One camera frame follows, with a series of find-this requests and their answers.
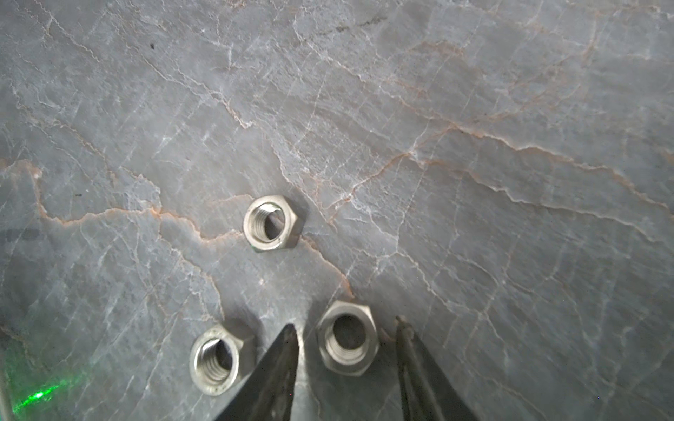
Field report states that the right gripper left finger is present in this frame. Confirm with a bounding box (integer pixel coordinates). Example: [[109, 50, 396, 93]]
[[215, 324, 299, 421]]

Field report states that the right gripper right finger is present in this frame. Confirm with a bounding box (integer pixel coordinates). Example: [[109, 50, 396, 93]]
[[396, 316, 477, 420]]

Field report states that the silver hex nut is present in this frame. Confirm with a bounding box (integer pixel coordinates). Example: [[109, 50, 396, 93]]
[[190, 319, 256, 396], [243, 195, 304, 253], [316, 300, 380, 377]]

